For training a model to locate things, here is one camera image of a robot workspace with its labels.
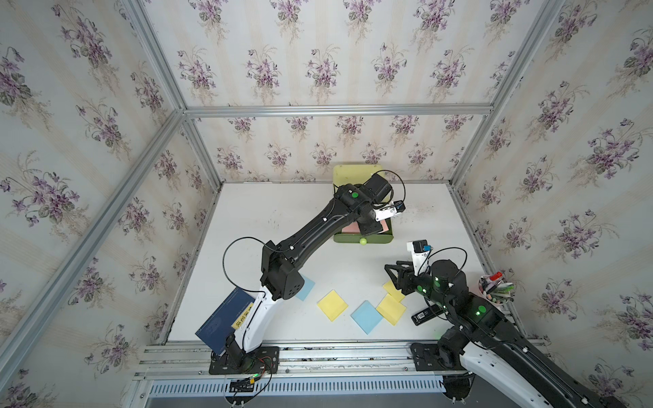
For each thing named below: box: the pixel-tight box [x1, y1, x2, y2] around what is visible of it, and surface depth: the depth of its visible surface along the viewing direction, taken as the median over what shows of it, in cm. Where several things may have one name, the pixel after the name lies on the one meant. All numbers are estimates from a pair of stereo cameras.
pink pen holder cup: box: [477, 271, 516, 305], surface depth 79 cm
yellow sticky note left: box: [316, 289, 349, 323], surface depth 86 cm
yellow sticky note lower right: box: [375, 293, 407, 326], surface depth 84 cm
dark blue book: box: [194, 286, 256, 356], surface depth 81 cm
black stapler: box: [410, 304, 445, 326], surface depth 80 cm
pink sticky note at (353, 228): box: [340, 221, 361, 233], surface depth 75 cm
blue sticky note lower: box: [350, 300, 384, 335], surface depth 83 cm
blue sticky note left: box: [295, 273, 316, 302], surface depth 89 cm
